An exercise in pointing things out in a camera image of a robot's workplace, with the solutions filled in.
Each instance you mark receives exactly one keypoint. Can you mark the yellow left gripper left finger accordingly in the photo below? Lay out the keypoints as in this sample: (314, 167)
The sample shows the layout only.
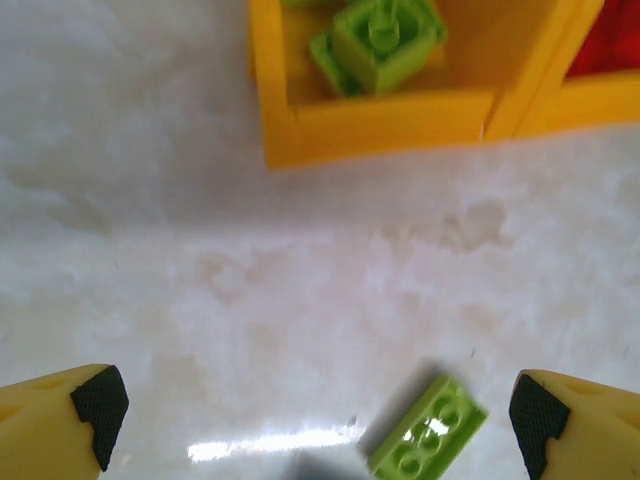
(45, 430)

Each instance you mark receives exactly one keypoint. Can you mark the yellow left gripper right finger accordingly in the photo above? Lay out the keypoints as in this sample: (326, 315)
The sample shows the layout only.
(595, 435)

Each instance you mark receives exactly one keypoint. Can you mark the orange plastic bin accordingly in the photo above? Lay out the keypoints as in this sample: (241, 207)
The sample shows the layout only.
(590, 107)
(380, 130)

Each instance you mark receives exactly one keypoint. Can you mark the red lego brick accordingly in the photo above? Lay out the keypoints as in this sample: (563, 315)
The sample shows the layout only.
(615, 35)

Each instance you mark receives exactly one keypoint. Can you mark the small green lego brick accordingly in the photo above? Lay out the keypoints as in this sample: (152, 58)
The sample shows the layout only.
(395, 50)

